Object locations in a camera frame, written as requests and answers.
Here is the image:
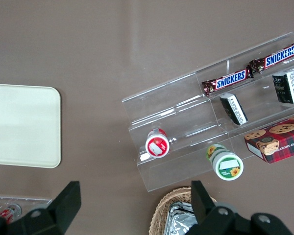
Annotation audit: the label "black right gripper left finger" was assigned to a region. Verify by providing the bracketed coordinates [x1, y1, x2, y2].
[8, 181, 82, 235]

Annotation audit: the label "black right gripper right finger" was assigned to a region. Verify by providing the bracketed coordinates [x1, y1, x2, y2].
[186, 180, 245, 235]

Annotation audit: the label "light oval wicker basket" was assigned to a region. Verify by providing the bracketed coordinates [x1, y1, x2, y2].
[148, 186, 219, 235]

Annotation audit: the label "cream rectangular tray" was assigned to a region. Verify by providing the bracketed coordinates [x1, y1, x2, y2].
[0, 83, 62, 169]

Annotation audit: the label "stacked aluminium foil containers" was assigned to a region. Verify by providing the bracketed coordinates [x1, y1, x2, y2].
[165, 202, 199, 235]

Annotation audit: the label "clear acrylic bottle rack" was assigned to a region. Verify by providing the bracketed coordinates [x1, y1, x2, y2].
[0, 194, 52, 219]

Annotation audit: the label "red cola bottle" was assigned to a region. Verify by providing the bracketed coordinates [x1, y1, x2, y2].
[0, 204, 23, 222]

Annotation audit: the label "green lidded cup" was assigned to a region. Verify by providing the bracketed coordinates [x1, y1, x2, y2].
[205, 143, 245, 181]

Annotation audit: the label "red lidded cup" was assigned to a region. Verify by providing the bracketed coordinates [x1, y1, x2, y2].
[145, 127, 170, 159]

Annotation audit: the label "red tartan cookie box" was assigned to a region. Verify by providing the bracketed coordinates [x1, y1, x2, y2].
[244, 113, 294, 164]

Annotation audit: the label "small black white box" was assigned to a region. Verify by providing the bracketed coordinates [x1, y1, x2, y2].
[271, 70, 294, 105]
[220, 93, 248, 126]

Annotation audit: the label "clear acrylic stepped shelf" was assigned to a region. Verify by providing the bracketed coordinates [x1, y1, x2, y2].
[122, 31, 294, 193]

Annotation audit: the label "brown Snickers bar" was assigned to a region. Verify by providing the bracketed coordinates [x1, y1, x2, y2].
[248, 38, 294, 74]
[201, 69, 254, 96]

